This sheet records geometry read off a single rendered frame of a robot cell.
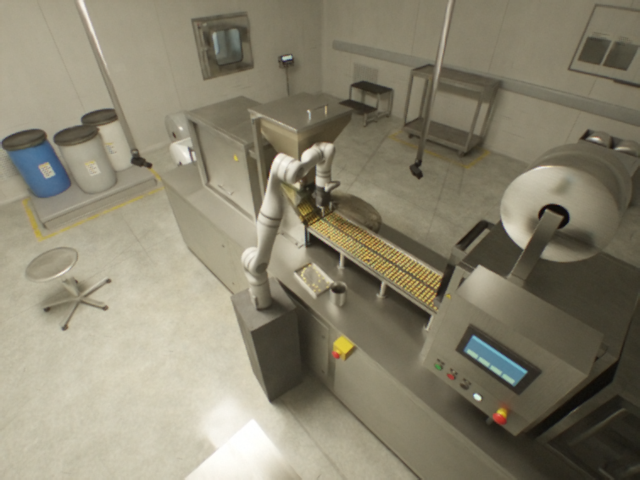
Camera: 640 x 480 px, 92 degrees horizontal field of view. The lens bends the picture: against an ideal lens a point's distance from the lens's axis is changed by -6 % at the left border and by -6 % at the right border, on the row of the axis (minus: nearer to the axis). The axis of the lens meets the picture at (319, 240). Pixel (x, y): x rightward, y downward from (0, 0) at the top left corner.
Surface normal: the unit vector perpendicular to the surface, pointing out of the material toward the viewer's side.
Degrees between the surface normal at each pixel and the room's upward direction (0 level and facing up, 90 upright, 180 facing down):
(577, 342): 0
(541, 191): 90
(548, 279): 0
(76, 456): 0
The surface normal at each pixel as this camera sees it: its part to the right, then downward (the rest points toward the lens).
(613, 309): 0.00, -0.74
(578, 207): -0.72, 0.47
